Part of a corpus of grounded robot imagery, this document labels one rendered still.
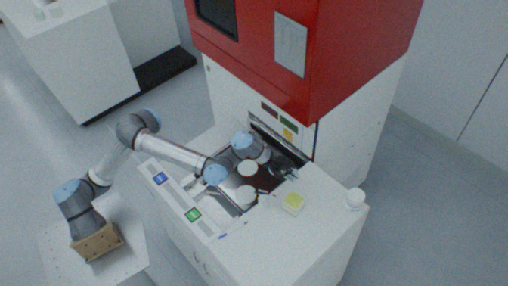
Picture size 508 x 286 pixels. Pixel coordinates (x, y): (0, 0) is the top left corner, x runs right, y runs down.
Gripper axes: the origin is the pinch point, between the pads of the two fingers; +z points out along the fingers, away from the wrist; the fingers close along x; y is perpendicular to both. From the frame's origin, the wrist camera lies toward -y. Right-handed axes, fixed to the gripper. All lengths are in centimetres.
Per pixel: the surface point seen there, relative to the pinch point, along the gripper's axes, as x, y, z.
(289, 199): -8.4, 6.7, 0.0
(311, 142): 15.2, -9.4, 2.5
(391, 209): 12, -47, 128
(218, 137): -16, -60, -10
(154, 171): -42, -37, -37
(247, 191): -21.4, -15.5, -2.8
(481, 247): 32, -2, 164
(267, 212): -19.3, 3.0, -0.8
